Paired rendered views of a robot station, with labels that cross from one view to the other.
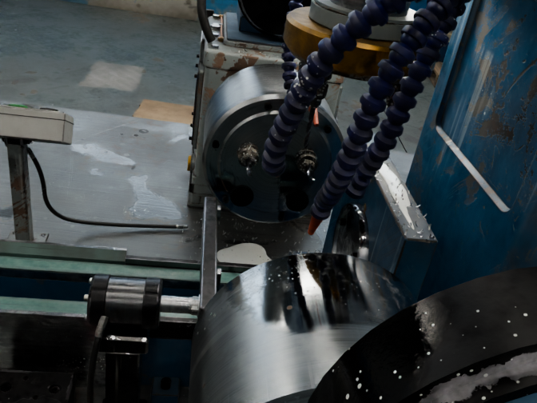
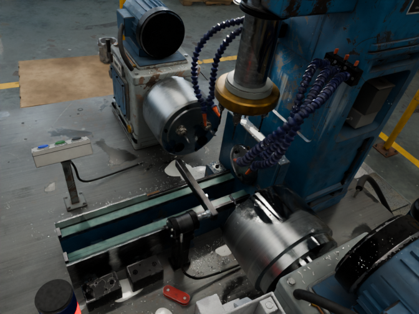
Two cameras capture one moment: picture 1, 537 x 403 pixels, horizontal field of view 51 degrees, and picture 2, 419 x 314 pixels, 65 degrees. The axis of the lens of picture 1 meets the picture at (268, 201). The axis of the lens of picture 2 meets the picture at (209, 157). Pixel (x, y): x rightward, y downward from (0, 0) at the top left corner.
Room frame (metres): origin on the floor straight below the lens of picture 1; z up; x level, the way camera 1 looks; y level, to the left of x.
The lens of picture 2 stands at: (-0.02, 0.35, 1.79)
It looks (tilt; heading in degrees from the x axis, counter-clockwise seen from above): 42 degrees down; 334
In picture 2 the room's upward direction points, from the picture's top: 9 degrees clockwise
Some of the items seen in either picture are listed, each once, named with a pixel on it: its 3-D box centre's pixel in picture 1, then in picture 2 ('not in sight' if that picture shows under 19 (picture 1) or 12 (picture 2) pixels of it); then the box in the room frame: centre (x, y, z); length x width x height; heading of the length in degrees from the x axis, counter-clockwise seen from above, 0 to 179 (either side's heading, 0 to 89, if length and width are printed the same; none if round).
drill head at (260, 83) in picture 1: (268, 130); (174, 108); (1.02, 0.02, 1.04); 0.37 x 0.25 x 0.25; 9
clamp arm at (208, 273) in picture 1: (207, 253); (194, 187); (0.62, 0.07, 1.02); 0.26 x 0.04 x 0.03; 9
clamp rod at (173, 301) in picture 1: (169, 304); (198, 217); (0.51, 0.09, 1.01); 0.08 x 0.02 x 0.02; 99
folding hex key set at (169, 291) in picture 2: not in sight; (176, 295); (0.39, 0.18, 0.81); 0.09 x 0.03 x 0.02; 47
